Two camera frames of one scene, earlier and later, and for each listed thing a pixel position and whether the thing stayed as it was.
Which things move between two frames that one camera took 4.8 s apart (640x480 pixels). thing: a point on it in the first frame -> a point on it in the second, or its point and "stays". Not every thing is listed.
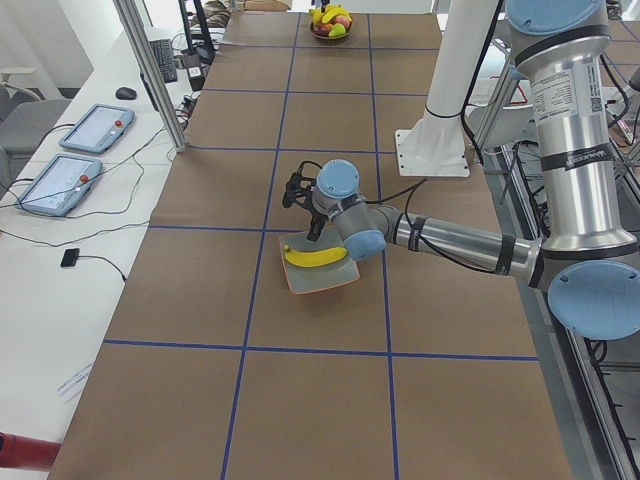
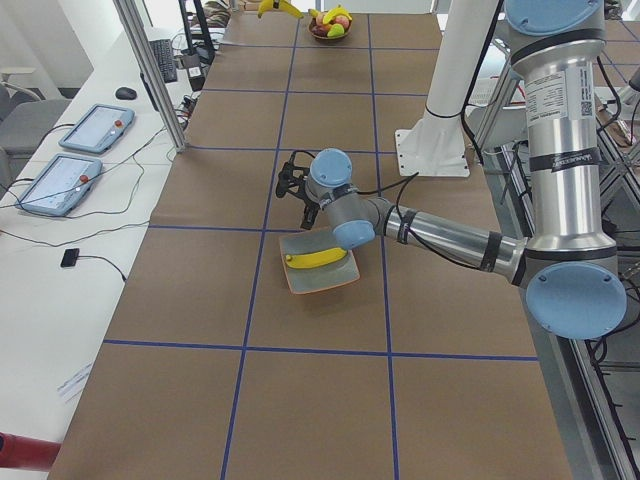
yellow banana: x=314 y=257 stays
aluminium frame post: x=148 y=66 stays
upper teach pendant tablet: x=96 y=128 stays
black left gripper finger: x=315 y=230 -> x=309 y=217
